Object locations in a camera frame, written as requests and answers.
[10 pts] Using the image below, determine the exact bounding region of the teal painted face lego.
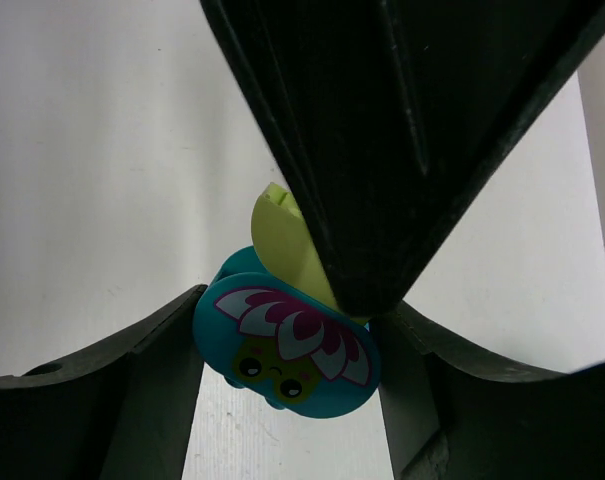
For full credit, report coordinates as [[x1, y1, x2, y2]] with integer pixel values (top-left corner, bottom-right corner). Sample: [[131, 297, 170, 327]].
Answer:
[[192, 246, 381, 419]]

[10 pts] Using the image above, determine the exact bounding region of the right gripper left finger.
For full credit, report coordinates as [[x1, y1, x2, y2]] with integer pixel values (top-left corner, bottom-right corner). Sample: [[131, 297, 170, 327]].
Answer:
[[0, 285, 205, 479]]

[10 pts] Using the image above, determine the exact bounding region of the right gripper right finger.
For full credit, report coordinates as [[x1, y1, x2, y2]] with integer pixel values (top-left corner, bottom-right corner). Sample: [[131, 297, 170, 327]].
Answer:
[[371, 304, 605, 479]]

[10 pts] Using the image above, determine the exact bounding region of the light green lego brick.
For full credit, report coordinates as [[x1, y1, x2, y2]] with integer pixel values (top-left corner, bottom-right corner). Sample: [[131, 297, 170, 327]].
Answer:
[[251, 182, 341, 312]]

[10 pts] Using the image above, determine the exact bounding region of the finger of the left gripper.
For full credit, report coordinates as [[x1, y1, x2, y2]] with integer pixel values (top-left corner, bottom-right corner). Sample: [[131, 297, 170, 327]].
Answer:
[[202, 0, 605, 316]]

